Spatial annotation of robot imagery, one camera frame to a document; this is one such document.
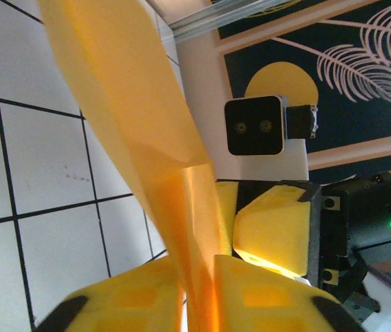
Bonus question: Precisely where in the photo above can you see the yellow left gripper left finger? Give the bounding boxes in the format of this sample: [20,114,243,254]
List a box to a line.
[32,257,187,332]

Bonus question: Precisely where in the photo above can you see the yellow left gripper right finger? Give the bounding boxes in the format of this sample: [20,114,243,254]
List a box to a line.
[212,254,366,332]

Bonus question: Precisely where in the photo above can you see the yellow cloth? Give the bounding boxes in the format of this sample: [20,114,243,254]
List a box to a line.
[38,0,233,332]

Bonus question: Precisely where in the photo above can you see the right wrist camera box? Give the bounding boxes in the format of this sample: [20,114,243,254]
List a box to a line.
[223,95,287,157]

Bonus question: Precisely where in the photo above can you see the aluminium corner post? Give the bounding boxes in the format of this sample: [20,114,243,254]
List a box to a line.
[169,0,272,39]

